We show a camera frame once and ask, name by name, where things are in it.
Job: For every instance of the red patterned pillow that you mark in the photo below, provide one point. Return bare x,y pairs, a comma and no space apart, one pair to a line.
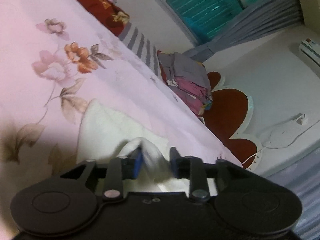
100,5

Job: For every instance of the pink floral bedsheet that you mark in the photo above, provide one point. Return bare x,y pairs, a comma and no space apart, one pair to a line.
62,75

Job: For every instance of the grey striped pillow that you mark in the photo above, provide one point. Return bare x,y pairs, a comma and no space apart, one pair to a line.
142,47

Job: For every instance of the white wall charger plug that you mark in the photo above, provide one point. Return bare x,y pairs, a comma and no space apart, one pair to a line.
300,119

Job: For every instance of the window with green blind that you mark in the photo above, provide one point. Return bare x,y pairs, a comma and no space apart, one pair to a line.
207,2

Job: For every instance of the white knit sweater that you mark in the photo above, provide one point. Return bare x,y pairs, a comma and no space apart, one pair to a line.
107,127

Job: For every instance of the lilac patterned wall drape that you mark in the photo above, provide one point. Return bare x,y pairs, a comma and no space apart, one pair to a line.
300,187

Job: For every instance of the pile of folded clothes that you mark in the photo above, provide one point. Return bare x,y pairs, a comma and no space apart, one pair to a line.
187,77

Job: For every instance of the white air conditioner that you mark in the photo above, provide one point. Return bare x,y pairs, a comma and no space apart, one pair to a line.
310,51

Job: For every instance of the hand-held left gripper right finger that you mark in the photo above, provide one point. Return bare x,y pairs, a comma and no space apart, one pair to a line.
174,163

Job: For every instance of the red and white headboard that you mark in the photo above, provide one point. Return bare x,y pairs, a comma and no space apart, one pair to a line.
227,115

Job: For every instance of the grey curtain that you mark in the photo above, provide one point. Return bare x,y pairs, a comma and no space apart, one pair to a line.
250,20

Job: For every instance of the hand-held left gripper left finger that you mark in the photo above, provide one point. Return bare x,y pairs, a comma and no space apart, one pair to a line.
139,160

